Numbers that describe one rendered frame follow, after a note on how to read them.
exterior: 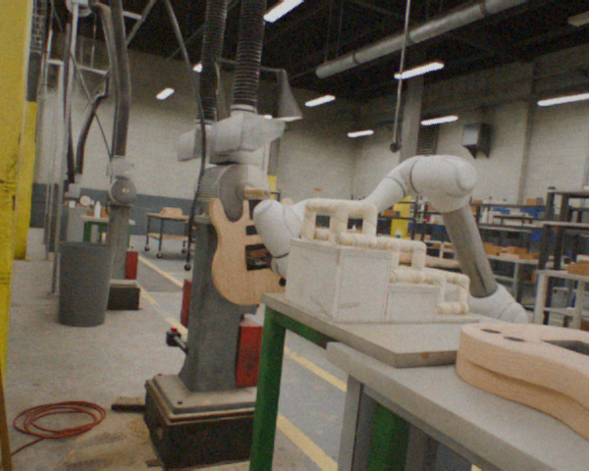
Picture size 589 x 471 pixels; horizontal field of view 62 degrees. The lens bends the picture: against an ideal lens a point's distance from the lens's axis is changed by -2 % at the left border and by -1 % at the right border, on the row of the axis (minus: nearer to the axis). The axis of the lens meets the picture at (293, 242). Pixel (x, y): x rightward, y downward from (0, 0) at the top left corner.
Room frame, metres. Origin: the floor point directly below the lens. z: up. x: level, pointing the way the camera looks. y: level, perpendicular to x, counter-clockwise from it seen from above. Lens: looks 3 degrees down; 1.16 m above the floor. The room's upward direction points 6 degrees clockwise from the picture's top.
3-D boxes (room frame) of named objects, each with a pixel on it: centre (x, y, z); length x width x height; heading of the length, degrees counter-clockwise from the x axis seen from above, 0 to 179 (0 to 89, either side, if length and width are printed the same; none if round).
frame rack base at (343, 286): (1.27, -0.11, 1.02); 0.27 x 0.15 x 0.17; 26
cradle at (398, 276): (1.25, -0.29, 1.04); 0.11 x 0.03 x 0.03; 116
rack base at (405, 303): (1.34, -0.25, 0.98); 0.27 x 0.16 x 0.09; 26
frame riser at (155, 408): (2.40, 0.35, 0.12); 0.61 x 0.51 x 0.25; 118
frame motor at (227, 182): (2.35, 0.31, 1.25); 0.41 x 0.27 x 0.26; 28
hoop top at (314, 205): (1.25, -0.07, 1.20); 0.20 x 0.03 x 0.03; 25
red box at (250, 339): (2.48, 0.20, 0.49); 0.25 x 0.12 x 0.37; 28
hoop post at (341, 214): (1.18, -0.11, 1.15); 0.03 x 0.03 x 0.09
